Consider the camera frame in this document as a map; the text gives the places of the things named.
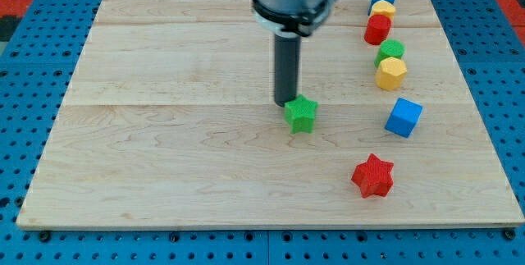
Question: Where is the green star block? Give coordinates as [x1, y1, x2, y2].
[284, 94, 318, 134]

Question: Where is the red star block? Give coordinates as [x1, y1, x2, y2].
[351, 153, 394, 199]

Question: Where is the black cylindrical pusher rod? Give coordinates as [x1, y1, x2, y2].
[274, 35, 301, 107]

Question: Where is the wooden board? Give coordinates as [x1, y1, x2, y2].
[16, 0, 524, 231]

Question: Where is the yellow hexagon block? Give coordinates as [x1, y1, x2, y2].
[375, 57, 408, 91]

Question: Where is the blue cube block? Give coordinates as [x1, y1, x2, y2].
[385, 98, 423, 138]

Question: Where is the green cylinder block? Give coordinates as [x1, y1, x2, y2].
[374, 39, 405, 67]

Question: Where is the red cylinder block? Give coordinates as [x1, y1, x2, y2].
[363, 15, 392, 45]

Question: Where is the yellow block near top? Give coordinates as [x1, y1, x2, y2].
[369, 0, 396, 21]

